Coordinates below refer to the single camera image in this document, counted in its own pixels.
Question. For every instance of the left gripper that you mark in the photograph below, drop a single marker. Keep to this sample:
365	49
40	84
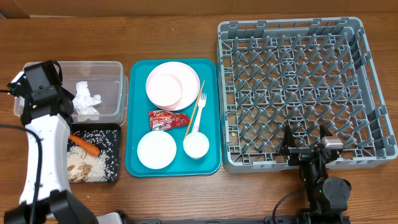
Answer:
70	94

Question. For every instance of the white bowl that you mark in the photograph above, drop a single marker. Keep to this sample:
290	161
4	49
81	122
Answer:
156	150

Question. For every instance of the black plastic tray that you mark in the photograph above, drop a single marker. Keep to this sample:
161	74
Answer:
115	174

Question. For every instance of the rice and peanut shells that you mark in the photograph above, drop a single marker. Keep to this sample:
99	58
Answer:
87	165

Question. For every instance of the grey dishwasher rack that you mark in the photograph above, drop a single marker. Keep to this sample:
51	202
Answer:
304	73

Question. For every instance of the white napkin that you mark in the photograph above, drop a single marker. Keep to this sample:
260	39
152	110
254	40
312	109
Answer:
83	102

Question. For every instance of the teal plastic tray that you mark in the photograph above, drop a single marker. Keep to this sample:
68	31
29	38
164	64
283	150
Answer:
138	122

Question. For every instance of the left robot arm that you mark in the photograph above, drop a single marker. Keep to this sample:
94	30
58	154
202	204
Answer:
47	120

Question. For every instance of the orange carrot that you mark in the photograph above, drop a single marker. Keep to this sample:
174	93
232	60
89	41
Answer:
86	146

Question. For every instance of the pink plate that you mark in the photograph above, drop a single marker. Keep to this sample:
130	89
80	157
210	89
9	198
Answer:
173	86

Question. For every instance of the clear plastic bin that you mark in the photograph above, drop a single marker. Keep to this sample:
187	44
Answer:
104	78

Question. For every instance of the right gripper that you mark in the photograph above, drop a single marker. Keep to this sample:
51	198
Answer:
303	154

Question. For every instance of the white plastic fork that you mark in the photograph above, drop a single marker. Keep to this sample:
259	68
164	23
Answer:
201	105

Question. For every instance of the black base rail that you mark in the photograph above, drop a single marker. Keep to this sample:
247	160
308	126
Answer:
266	220

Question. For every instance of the small white cup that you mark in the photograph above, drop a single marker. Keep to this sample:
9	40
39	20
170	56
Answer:
196	145

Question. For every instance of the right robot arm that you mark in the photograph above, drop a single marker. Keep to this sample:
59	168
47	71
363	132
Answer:
327	196

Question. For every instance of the wooden chopstick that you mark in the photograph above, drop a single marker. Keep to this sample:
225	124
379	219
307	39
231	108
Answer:
194	110

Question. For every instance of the red snack wrapper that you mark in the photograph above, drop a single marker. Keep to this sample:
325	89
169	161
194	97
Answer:
162	120

